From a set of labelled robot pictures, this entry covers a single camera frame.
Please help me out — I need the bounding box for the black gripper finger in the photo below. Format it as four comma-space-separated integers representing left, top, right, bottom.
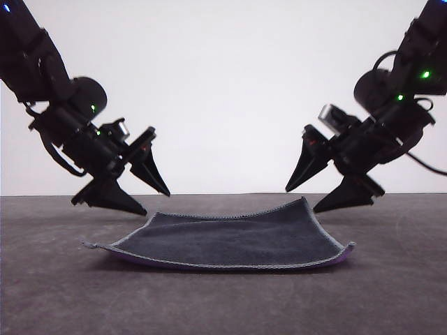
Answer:
313, 176, 371, 214
285, 137, 331, 192
82, 178, 148, 216
129, 140, 171, 197

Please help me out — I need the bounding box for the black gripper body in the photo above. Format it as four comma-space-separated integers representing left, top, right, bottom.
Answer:
304, 118, 406, 203
62, 122, 157, 207

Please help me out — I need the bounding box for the purple towel with grey hem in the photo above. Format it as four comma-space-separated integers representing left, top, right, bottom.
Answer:
80, 195, 357, 272

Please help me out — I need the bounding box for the grey table cloth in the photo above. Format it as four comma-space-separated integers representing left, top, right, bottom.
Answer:
0, 192, 447, 335

